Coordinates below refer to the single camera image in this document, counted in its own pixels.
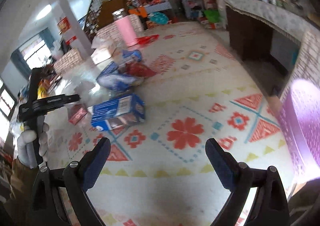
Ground blue toothpaste box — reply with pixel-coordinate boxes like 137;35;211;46
91;93;145;131

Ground white gloved left hand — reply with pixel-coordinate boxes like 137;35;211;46
17;123;49;169

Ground dark red cigarette box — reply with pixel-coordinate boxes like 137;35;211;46
68;104;87;125

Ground crumpled blue plastic wrapper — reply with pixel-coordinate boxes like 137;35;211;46
96;61;144;92

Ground white tissue pack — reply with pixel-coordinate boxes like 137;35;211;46
91;36;117;65

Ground purple perforated waste basket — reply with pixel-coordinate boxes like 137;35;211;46
280;79;319;170

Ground blue and white wrapper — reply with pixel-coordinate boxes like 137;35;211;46
122;50;143;62

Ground wooden staircase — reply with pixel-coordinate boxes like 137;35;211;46
84;0;127;40

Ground pink water bottle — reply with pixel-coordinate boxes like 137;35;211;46
112;8;137;47

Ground red plastic wrapper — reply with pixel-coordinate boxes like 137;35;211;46
136;34;159;46

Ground sideboard with lace cloth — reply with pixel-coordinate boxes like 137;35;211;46
223;0;319;71

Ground green plastic bag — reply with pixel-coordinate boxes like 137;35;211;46
204;9;220;23

